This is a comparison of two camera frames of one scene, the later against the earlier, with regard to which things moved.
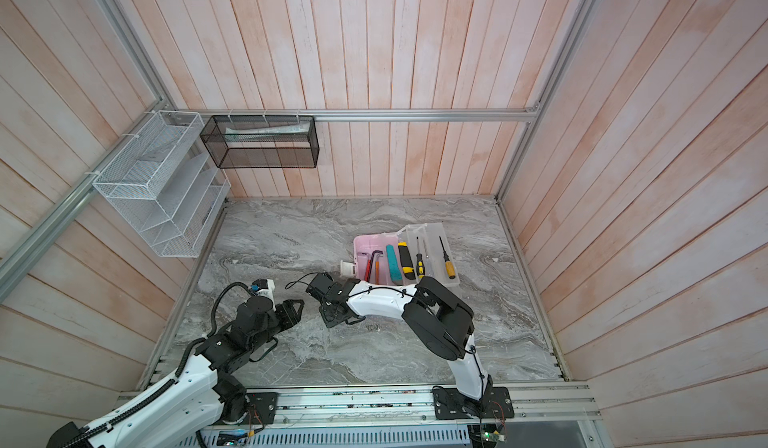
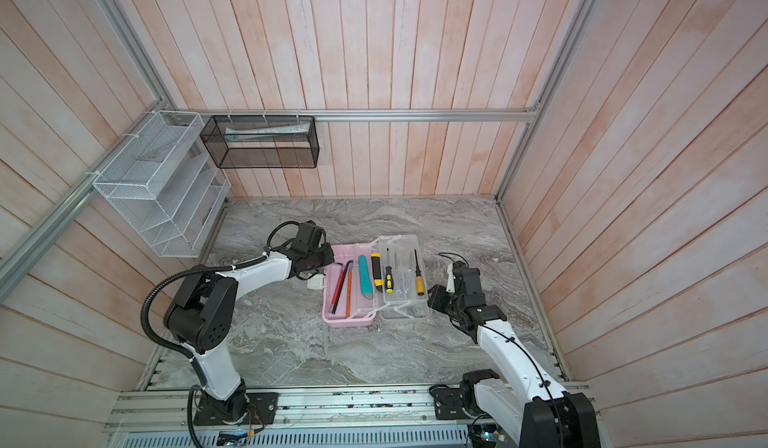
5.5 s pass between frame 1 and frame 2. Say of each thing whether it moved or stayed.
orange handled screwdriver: moved
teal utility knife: moved
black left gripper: moved
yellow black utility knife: moved
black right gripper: moved
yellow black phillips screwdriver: moved
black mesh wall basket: stayed
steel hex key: moved
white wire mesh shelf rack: stayed
